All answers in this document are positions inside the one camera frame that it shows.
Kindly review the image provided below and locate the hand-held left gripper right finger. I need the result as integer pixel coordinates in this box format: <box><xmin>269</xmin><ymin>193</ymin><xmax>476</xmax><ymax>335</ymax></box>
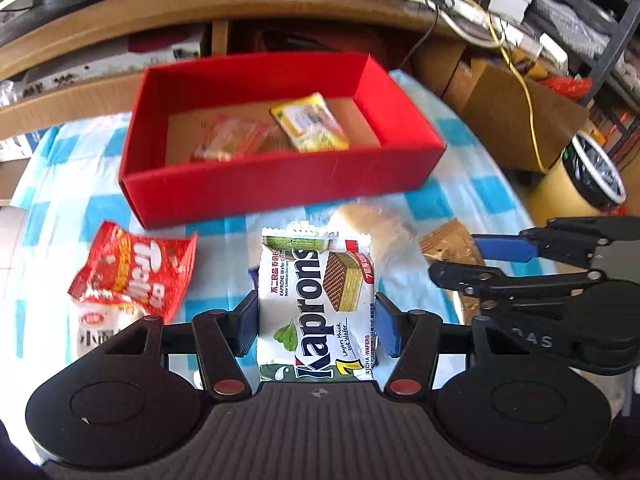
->
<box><xmin>375</xmin><ymin>291</ymin><xmax>506</xmax><ymax>404</ymax></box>

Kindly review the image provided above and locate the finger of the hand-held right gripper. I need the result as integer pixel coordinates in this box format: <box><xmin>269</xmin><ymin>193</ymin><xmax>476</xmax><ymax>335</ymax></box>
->
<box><xmin>428</xmin><ymin>261</ymin><xmax>601</xmax><ymax>311</ymax></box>
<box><xmin>473</xmin><ymin>217</ymin><xmax>626</xmax><ymax>266</ymax></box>

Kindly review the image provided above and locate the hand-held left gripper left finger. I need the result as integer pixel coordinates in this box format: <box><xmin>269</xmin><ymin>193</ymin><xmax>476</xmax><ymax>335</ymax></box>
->
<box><xmin>102</xmin><ymin>290</ymin><xmax>261</xmax><ymax>402</ymax></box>

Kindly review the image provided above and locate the brown snack packet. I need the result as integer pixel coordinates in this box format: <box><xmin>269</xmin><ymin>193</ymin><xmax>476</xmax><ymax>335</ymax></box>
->
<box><xmin>417</xmin><ymin>219</ymin><xmax>486</xmax><ymax>316</ymax></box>

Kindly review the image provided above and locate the white wafer packet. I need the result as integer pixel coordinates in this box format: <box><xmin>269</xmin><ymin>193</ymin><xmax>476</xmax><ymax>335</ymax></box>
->
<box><xmin>257</xmin><ymin>225</ymin><xmax>381</xmax><ymax>382</ymax></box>

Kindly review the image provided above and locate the clear bread packet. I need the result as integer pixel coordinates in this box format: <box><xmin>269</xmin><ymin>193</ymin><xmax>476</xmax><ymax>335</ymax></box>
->
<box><xmin>327</xmin><ymin>202</ymin><xmax>418</xmax><ymax>271</ymax></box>

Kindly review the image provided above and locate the red and white snack packet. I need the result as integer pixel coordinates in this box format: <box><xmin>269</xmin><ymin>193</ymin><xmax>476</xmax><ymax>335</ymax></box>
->
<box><xmin>67</xmin><ymin>220</ymin><xmax>198</xmax><ymax>361</ymax></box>

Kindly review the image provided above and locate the red cardboard box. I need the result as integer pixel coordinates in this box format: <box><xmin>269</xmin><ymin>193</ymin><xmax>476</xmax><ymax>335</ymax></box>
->
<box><xmin>118</xmin><ymin>52</ymin><xmax>447</xmax><ymax>229</ymax></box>

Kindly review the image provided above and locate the yellow trash bin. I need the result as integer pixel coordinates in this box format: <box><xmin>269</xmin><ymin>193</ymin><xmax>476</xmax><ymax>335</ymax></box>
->
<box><xmin>527</xmin><ymin>130</ymin><xmax>628</xmax><ymax>226</ymax></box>

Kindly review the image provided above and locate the blue checkered tablecloth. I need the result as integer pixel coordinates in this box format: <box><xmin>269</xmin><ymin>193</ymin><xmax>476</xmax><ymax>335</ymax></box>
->
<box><xmin>10</xmin><ymin>67</ymin><xmax>536</xmax><ymax>396</ymax></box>

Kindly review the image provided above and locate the brown cardboard box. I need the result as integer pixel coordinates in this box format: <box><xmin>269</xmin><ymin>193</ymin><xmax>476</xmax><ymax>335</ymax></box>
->
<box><xmin>415</xmin><ymin>40</ymin><xmax>591</xmax><ymax>171</ymax></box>

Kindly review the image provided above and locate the orange clear snack packet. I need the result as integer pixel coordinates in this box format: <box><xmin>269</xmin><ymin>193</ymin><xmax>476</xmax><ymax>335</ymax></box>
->
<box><xmin>191</xmin><ymin>115</ymin><xmax>296</xmax><ymax>162</ymax></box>

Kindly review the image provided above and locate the yellow snack packet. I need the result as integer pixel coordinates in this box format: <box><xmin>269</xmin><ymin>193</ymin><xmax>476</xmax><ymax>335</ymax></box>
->
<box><xmin>270</xmin><ymin>91</ymin><xmax>350</xmax><ymax>153</ymax></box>

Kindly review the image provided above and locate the black metal rack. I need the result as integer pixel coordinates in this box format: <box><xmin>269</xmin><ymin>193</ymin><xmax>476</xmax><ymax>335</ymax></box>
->
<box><xmin>522</xmin><ymin>0</ymin><xmax>640</xmax><ymax>111</ymax></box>

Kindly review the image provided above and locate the white flat box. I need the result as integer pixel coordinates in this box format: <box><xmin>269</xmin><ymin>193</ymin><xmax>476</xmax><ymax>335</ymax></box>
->
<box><xmin>22</xmin><ymin>40</ymin><xmax>207</xmax><ymax>92</ymax></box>

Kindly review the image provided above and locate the yellow cable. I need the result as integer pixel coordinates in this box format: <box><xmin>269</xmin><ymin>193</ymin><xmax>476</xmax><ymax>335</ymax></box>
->
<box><xmin>360</xmin><ymin>0</ymin><xmax>551</xmax><ymax>173</ymax></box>

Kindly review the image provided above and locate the black cable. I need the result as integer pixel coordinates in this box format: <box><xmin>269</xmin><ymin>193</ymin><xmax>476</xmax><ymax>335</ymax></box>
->
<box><xmin>399</xmin><ymin>5</ymin><xmax>442</xmax><ymax>72</ymax></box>

